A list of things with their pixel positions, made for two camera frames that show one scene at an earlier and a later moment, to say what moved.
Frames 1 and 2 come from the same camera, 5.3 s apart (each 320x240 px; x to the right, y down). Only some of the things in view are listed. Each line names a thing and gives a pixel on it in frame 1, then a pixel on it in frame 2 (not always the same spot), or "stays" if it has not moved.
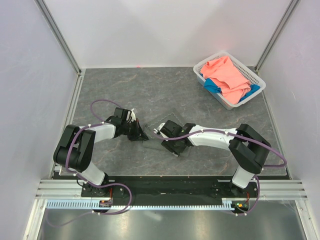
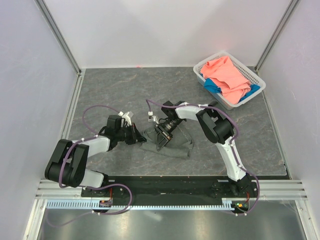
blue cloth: x=212 y=86 stays
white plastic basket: x=228 y=80 stays
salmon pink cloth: x=234 y=85 stays
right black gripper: x=167 y=144 → x=162 y=140
